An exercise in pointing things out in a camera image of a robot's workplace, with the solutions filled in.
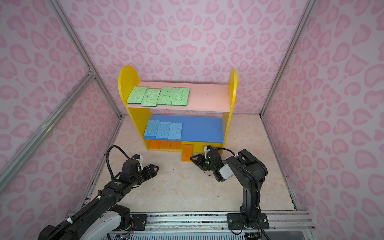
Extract yellow shelf with coloured boards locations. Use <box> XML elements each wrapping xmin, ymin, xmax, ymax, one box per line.
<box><xmin>118</xmin><ymin>66</ymin><xmax>237</xmax><ymax>153</ymax></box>

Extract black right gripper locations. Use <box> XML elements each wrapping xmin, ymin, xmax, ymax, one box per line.
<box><xmin>189</xmin><ymin>154</ymin><xmax>217</xmax><ymax>172</ymax></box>

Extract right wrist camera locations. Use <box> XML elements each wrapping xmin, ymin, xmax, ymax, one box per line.
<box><xmin>204</xmin><ymin>146</ymin><xmax>213</xmax><ymax>159</ymax></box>

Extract right aluminium frame bar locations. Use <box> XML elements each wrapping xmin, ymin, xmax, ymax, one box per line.
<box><xmin>260</xmin><ymin>0</ymin><xmax>319</xmax><ymax>119</ymax></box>

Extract blue sponge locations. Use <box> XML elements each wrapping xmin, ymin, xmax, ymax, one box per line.
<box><xmin>156</xmin><ymin>122</ymin><xmax>171</xmax><ymax>139</ymax></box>
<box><xmin>168</xmin><ymin>123</ymin><xmax>183</xmax><ymax>140</ymax></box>
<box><xmin>144</xmin><ymin>120</ymin><xmax>160</xmax><ymax>138</ymax></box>

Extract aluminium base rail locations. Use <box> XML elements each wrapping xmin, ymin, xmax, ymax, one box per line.
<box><xmin>55</xmin><ymin>211</ymin><xmax>319</xmax><ymax>240</ymax></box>

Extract orange sponge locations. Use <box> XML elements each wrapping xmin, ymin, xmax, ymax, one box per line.
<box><xmin>182</xmin><ymin>144</ymin><xmax>194</xmax><ymax>162</ymax></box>
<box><xmin>170</xmin><ymin>141</ymin><xmax>182</xmax><ymax>152</ymax></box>
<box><xmin>159</xmin><ymin>141</ymin><xmax>171</xmax><ymax>151</ymax></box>
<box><xmin>149</xmin><ymin>140</ymin><xmax>162</xmax><ymax>151</ymax></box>

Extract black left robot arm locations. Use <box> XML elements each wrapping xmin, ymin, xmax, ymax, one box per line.
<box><xmin>38</xmin><ymin>159</ymin><xmax>160</xmax><ymax>240</ymax></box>

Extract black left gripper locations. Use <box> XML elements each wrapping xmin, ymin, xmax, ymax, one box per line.
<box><xmin>131</xmin><ymin>163</ymin><xmax>160</xmax><ymax>187</ymax></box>

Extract blue sponge front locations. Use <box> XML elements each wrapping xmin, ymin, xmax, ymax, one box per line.
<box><xmin>168</xmin><ymin>123</ymin><xmax>183</xmax><ymax>140</ymax></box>

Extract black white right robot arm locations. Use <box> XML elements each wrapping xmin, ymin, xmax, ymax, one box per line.
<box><xmin>190</xmin><ymin>146</ymin><xmax>268</xmax><ymax>229</ymax></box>

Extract green sponge bottom front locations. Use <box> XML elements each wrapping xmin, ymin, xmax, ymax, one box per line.
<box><xmin>141</xmin><ymin>89</ymin><xmax>161</xmax><ymax>107</ymax></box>

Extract left aluminium frame bars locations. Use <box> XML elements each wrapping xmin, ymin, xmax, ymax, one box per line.
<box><xmin>1</xmin><ymin>1</ymin><xmax>122</xmax><ymax>193</ymax></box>

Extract green sponge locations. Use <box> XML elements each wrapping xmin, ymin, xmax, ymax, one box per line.
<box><xmin>127</xmin><ymin>87</ymin><xmax>148</xmax><ymax>104</ymax></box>
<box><xmin>157</xmin><ymin>87</ymin><xmax>176</xmax><ymax>106</ymax></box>
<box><xmin>141</xmin><ymin>89</ymin><xmax>161</xmax><ymax>107</ymax></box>
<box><xmin>172</xmin><ymin>88</ymin><xmax>190</xmax><ymax>106</ymax></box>

